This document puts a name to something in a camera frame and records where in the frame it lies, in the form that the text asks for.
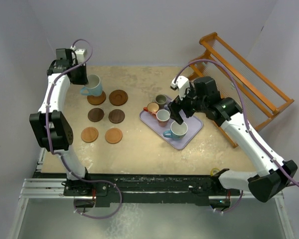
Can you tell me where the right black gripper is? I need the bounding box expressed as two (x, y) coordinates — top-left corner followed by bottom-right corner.
(168, 83), (208, 124)

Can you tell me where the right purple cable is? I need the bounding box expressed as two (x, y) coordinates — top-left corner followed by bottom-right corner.
(175, 59), (299, 215)

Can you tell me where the pink red cup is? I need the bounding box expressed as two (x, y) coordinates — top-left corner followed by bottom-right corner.
(151, 109), (170, 127)

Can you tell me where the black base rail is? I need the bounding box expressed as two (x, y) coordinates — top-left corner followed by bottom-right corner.
(33, 172), (240, 207)

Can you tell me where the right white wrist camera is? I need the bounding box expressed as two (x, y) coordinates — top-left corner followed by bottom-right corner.
(170, 76), (190, 100)

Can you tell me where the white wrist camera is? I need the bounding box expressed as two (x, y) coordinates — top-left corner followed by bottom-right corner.
(75, 49), (88, 63)
(170, 76), (190, 100)

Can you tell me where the grey green cup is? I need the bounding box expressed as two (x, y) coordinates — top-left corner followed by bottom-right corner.
(155, 94), (167, 108)

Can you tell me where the aluminium frame profile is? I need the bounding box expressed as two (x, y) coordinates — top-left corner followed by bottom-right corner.
(19, 178), (73, 199)

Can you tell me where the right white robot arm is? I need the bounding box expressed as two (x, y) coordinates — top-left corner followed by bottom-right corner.
(168, 76), (298, 203)

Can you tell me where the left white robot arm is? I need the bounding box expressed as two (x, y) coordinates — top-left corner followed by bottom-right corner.
(29, 46), (93, 195)

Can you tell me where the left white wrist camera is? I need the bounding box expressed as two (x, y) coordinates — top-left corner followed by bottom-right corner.
(75, 49), (88, 63)

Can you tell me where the large light blue cup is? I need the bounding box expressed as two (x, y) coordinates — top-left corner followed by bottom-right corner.
(80, 74), (103, 97)

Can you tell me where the dark walnut coaster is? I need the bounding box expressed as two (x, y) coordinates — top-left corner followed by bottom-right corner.
(109, 109), (125, 123)
(88, 108), (104, 122)

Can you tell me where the light orange wooden coaster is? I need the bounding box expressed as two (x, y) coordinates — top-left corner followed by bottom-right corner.
(81, 127), (99, 143)
(105, 128), (123, 144)

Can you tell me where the yellow tape roll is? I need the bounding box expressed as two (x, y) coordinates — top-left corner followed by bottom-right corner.
(210, 168), (220, 176)

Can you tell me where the reddish wooden coaster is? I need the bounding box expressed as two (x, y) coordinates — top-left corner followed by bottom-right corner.
(109, 90), (128, 106)
(87, 91), (106, 106)

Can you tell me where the orange wooden rack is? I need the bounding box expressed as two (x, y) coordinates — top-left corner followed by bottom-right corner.
(188, 31), (295, 149)

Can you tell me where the blue cup with pattern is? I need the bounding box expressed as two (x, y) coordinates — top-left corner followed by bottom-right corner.
(162, 121), (188, 140)

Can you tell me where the orange copper cup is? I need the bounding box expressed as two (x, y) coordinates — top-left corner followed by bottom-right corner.
(143, 102), (159, 117)

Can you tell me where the lilac serving tray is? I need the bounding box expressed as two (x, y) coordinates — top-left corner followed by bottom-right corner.
(140, 105), (203, 150)

